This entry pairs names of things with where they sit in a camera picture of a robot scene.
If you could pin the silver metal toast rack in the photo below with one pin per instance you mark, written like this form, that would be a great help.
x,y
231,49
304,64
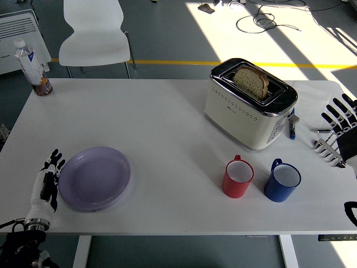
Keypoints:
x,y
325,152

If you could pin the clear plastic drink bottle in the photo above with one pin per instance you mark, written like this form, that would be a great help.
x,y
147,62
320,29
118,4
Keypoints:
x,y
30,64

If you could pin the white panel heater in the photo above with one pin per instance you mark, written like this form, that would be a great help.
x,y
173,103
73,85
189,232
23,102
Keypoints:
x,y
16,33

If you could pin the blue enamel mug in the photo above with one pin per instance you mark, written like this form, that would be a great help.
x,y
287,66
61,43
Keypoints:
x,y
276,191

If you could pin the white paper sheet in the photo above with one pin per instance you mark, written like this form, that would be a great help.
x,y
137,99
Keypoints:
x,y
309,106

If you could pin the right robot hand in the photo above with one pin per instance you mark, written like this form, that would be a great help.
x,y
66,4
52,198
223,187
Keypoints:
x,y
348,145

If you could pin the speckled grey object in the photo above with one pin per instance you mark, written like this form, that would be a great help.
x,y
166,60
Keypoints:
x,y
3,132

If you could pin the red enamel mug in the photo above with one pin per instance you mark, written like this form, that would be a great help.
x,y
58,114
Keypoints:
x,y
234,187

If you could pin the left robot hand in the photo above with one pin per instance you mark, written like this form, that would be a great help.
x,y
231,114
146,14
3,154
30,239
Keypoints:
x,y
42,201

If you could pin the black and silver pen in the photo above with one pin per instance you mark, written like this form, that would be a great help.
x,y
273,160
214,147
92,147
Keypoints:
x,y
322,130

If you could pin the brown bread slice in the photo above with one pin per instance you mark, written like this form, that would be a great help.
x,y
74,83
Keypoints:
x,y
249,82

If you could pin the cream and chrome toaster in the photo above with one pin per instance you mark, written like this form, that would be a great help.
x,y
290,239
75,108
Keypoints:
x,y
237,117

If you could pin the blue marker pen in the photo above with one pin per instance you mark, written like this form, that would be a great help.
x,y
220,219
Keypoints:
x,y
292,131

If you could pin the white plastic chair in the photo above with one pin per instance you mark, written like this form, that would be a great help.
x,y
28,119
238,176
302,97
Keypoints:
x,y
93,42

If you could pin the black wedge floor object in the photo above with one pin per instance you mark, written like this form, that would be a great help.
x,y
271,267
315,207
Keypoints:
x,y
207,8

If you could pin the black table control panel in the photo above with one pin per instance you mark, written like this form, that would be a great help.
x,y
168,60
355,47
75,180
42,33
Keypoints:
x,y
337,238

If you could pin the purple plastic plate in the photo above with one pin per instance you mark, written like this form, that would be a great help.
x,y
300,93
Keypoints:
x,y
94,178

